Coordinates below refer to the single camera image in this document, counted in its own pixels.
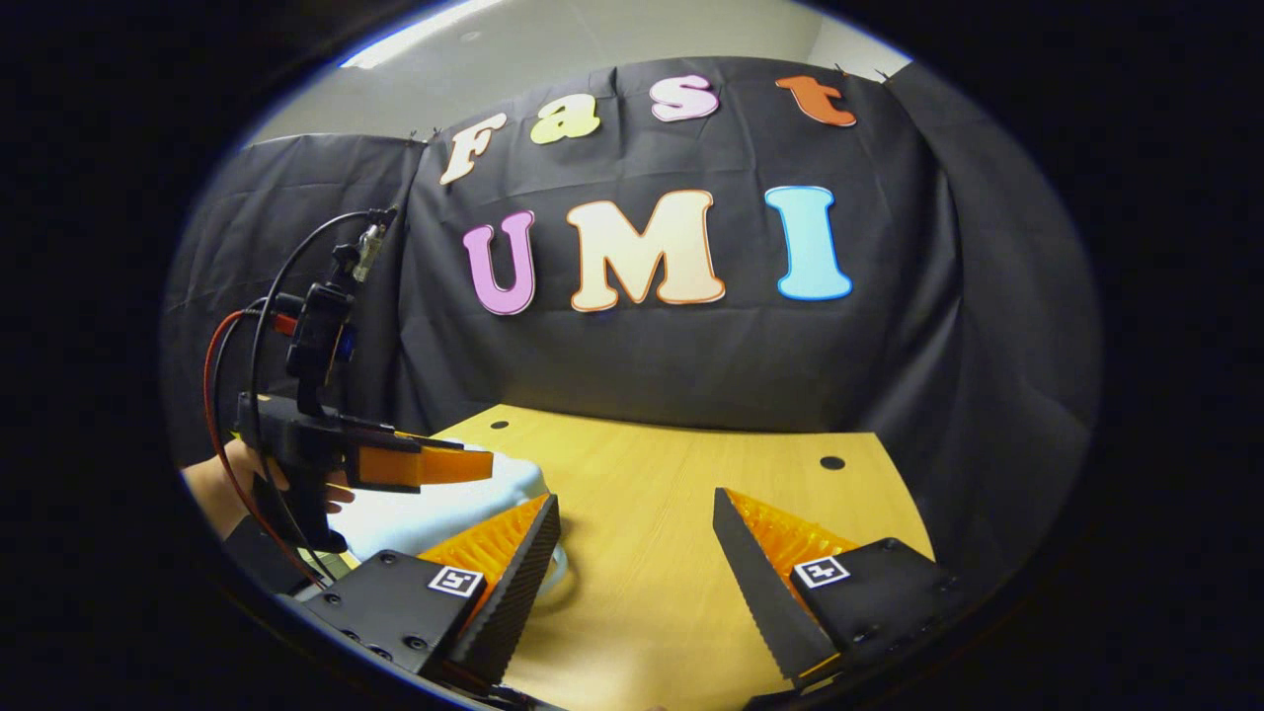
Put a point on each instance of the long ceiling light panel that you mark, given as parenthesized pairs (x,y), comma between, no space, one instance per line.
(425,35)

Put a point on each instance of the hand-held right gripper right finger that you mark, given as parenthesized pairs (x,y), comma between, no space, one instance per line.
(760,592)

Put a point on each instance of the black backdrop cloth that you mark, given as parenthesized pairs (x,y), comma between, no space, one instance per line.
(938,346)

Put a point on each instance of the light blue small suitcase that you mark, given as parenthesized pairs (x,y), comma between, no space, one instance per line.
(434,513)

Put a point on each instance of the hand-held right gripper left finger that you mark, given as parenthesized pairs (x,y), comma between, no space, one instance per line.
(518,583)

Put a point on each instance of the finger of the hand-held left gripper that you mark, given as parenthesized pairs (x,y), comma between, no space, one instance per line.
(395,436)
(395,467)

